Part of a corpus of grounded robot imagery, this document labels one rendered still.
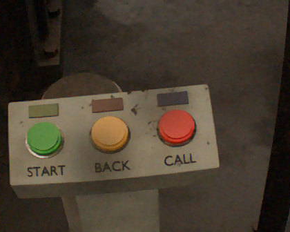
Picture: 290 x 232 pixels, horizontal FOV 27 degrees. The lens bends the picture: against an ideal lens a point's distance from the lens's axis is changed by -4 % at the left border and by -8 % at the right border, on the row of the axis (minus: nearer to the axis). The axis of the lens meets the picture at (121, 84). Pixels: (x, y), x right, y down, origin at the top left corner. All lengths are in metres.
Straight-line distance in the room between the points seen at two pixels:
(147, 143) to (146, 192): 0.07
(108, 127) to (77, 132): 0.04
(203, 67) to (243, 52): 0.14
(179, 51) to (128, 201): 1.10
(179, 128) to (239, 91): 0.98
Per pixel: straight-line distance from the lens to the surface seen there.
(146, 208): 0.76
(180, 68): 1.74
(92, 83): 0.90
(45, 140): 0.70
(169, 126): 0.70
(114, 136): 0.69
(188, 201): 1.40
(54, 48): 1.71
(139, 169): 0.69
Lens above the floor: 1.10
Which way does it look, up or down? 40 degrees down
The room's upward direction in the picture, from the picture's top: 5 degrees counter-clockwise
